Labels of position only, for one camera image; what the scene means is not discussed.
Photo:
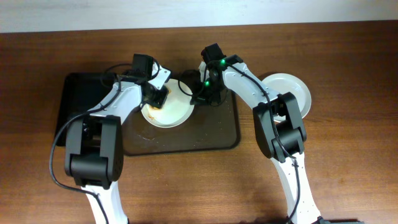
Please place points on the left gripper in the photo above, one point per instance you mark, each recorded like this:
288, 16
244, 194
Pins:
158, 99

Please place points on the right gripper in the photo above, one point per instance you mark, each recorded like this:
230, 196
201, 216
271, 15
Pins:
203, 100

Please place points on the white plate top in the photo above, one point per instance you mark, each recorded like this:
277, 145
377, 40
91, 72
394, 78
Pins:
176, 109

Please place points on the pale blue plate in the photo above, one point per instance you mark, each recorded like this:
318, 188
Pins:
284, 82

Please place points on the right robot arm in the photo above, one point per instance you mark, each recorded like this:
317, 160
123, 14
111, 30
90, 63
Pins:
278, 125

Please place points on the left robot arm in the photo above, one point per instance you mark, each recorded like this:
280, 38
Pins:
94, 153

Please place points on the brown plastic serving tray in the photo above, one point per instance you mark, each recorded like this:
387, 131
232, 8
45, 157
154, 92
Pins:
207, 128

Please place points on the small black tray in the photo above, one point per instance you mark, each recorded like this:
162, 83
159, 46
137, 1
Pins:
81, 92

